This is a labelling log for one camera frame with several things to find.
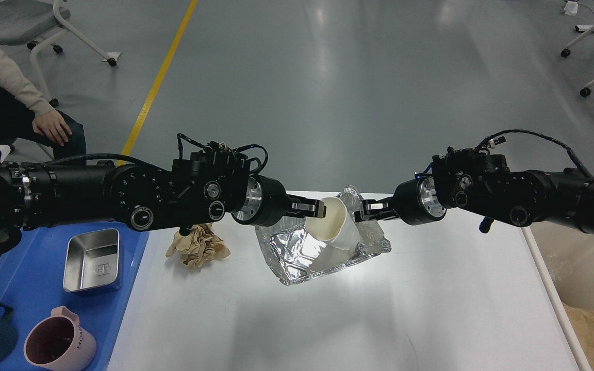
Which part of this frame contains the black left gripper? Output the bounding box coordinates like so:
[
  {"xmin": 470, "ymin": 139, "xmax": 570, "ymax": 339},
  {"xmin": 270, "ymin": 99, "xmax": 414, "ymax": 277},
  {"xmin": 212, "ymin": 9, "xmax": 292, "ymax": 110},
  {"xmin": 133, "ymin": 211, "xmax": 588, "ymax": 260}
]
[{"xmin": 233, "ymin": 175, "xmax": 327, "ymax": 226}]

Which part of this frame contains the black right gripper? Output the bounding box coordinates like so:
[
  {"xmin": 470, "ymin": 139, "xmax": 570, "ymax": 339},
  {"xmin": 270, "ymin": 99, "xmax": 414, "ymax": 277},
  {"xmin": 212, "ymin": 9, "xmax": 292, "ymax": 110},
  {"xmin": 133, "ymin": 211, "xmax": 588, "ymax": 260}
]
[{"xmin": 354, "ymin": 178, "xmax": 447, "ymax": 226}]

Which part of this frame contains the white paper cup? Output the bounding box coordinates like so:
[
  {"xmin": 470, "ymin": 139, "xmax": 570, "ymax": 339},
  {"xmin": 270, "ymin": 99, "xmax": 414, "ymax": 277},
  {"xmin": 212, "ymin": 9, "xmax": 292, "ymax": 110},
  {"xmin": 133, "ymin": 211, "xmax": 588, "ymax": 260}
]
[{"xmin": 305, "ymin": 197, "xmax": 361, "ymax": 250}]

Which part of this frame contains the aluminium foil tray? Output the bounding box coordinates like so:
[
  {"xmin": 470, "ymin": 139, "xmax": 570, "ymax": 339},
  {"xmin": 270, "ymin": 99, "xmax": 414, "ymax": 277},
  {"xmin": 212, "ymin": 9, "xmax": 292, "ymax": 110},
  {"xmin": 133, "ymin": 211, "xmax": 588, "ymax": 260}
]
[{"xmin": 255, "ymin": 184, "xmax": 392, "ymax": 286}]

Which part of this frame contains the stainless steel rectangular dish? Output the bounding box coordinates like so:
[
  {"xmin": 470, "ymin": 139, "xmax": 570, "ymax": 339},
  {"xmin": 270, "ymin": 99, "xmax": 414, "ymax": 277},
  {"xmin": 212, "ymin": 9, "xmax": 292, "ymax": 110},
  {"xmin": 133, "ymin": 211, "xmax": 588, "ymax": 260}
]
[{"xmin": 63, "ymin": 228, "xmax": 122, "ymax": 296}]

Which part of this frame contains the pink mug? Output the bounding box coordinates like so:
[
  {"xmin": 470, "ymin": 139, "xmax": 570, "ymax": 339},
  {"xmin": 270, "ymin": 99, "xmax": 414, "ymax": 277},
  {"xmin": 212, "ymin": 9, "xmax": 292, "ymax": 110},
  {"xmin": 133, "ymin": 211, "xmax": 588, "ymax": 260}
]
[{"xmin": 23, "ymin": 306, "xmax": 97, "ymax": 370}]

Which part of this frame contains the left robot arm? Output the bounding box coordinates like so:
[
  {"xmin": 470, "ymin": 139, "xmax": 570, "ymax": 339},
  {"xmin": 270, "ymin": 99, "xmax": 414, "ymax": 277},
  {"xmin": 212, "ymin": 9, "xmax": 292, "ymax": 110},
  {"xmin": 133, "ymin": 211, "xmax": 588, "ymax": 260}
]
[{"xmin": 0, "ymin": 134, "xmax": 327, "ymax": 256}]

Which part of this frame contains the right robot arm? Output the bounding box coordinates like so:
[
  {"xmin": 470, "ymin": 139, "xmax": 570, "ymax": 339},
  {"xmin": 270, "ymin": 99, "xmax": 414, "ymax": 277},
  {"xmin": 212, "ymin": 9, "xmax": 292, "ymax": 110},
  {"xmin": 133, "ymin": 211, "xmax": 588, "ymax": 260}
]
[{"xmin": 354, "ymin": 130, "xmax": 594, "ymax": 235}]

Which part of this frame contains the beige plastic bin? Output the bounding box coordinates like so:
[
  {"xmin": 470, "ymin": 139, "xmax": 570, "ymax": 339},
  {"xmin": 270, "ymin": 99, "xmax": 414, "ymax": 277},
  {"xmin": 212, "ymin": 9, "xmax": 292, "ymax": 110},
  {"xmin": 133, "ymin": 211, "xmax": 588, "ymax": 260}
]
[{"xmin": 524, "ymin": 222, "xmax": 594, "ymax": 370}]

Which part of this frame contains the blue plastic tray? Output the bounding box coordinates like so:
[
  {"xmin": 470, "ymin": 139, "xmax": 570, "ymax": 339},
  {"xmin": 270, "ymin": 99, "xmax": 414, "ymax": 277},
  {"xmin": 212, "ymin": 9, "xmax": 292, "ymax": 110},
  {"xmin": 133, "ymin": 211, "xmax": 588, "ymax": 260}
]
[{"xmin": 0, "ymin": 222, "xmax": 149, "ymax": 370}]

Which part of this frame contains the person in beige sweater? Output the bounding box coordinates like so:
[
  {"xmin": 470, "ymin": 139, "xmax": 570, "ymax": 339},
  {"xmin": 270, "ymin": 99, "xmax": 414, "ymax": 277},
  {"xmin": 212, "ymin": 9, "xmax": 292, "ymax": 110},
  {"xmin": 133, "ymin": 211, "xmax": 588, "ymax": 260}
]
[{"xmin": 0, "ymin": 49, "xmax": 87, "ymax": 159}]

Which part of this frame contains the grey office chair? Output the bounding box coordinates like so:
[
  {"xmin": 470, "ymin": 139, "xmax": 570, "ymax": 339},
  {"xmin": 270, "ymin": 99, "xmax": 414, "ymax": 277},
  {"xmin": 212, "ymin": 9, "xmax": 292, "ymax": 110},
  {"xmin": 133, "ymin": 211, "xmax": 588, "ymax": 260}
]
[{"xmin": 0, "ymin": 1, "xmax": 118, "ymax": 107}]

